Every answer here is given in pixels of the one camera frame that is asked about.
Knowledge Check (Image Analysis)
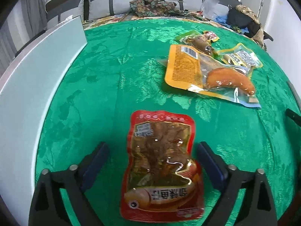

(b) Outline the clear plastic bag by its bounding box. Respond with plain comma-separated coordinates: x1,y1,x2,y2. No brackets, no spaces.
201,0,219,19

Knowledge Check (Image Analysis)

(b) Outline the blue cloth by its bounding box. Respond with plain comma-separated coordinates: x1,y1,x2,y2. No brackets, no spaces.
213,15,249,34

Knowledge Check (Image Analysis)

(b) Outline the patterned dark cloth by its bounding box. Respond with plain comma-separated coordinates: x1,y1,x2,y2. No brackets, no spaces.
130,0,201,17

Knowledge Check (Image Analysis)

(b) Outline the white storage box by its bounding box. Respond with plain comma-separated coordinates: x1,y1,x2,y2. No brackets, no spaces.
1,17,87,225

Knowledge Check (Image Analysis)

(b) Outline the black and tan bag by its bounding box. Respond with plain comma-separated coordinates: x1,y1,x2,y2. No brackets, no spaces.
226,5,274,51

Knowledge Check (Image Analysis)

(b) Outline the small red yellow snack packet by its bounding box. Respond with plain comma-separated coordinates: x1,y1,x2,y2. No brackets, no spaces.
203,31,219,43

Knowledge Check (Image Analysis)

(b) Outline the yellow-edged clear snack packet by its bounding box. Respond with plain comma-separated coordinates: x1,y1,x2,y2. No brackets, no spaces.
217,43,263,78

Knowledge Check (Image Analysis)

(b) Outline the green snack packet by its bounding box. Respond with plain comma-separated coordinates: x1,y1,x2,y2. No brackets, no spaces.
174,30,218,58

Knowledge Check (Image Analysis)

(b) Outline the orange sausage snack packet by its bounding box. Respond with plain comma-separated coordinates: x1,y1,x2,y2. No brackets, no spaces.
157,44,261,108

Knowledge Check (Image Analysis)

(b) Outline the green patterned tablecloth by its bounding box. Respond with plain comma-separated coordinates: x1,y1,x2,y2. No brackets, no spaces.
36,19,300,225

